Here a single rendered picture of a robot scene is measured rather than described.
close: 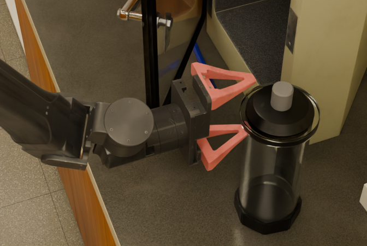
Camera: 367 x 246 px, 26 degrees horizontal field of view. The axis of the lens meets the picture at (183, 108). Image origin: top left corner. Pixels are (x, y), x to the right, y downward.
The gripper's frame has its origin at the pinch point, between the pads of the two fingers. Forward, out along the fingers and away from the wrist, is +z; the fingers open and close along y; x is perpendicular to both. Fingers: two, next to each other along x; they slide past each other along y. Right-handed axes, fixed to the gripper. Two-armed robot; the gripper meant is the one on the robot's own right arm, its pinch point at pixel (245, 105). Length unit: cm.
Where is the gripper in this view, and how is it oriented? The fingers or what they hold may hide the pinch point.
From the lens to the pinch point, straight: 103.4
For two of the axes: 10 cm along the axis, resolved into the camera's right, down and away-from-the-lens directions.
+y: 0.2, -6.8, -7.4
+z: 9.3, -2.6, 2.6
